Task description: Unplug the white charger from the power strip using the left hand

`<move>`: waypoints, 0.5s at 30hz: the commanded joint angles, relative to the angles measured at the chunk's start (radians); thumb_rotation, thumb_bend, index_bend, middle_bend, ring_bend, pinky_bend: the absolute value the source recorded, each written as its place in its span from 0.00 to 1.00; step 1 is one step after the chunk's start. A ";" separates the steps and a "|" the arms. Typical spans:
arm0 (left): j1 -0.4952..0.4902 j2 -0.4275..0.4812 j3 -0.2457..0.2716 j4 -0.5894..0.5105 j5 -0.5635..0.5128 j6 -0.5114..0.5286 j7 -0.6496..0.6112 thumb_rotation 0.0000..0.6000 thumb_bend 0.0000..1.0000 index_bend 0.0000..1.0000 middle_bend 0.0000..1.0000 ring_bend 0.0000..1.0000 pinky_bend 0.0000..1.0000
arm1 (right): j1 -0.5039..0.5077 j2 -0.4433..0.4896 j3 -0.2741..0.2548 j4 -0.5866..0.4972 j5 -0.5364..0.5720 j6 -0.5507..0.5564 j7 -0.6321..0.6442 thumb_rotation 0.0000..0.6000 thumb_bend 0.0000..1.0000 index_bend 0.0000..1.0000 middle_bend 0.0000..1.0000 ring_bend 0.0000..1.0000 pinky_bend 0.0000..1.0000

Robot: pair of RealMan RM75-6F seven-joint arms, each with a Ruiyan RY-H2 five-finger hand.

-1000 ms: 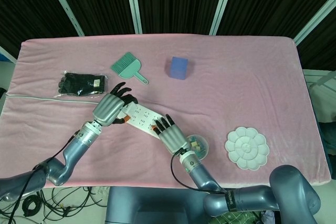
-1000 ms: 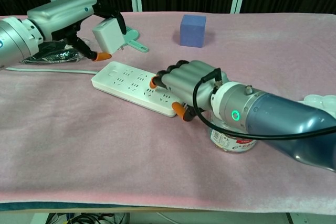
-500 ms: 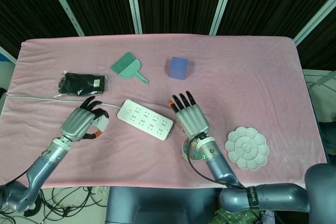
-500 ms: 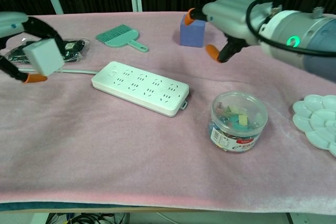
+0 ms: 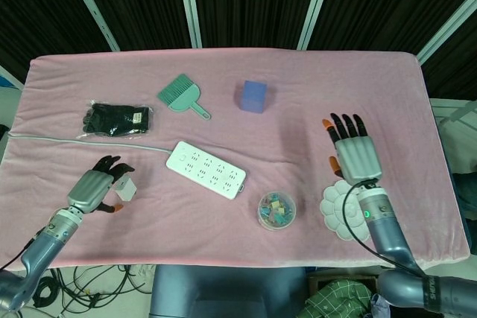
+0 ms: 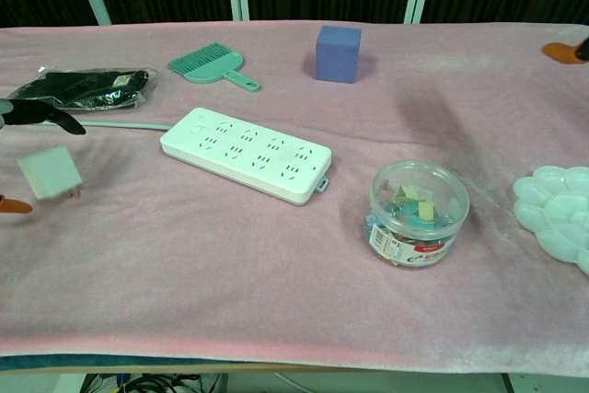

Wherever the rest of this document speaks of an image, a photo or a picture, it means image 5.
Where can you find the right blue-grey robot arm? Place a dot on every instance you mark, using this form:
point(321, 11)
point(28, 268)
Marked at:
point(384, 228)

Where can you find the white screen frame post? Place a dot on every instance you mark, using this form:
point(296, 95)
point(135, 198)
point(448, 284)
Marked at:
point(9, 76)
point(447, 27)
point(316, 3)
point(189, 5)
point(89, 5)

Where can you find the white flower-shaped palette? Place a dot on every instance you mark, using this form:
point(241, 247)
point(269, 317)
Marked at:
point(335, 202)

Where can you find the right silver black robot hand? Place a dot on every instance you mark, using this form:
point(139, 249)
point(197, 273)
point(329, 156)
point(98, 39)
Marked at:
point(357, 159)

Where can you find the small white plug adapter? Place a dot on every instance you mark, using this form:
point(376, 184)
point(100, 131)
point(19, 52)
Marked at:
point(126, 189)

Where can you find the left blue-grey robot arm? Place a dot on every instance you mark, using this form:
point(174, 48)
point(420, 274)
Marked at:
point(48, 243)

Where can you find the pink table cloth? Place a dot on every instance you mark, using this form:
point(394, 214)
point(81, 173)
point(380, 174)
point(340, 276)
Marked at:
point(335, 72)

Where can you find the green checked cloth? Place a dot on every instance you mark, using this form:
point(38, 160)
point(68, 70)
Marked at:
point(335, 295)

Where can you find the blue cube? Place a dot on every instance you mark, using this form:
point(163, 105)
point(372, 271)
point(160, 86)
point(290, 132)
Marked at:
point(253, 96)

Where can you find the white rack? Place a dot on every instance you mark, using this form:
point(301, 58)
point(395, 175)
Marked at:
point(458, 109)

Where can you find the clear round container of clips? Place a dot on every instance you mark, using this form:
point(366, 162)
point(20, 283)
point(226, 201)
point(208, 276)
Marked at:
point(275, 210)

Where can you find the black gloves in plastic bag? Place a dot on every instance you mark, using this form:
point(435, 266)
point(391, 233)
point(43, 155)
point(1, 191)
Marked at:
point(112, 118)

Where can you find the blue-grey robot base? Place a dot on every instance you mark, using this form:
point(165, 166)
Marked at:
point(223, 292)

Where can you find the green dustpan brush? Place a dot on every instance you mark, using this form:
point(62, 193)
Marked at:
point(182, 100)

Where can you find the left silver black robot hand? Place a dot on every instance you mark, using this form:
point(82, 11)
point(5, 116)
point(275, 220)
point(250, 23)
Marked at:
point(89, 187)

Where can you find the white power strip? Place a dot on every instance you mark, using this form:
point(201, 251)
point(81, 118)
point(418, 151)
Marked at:
point(208, 169)

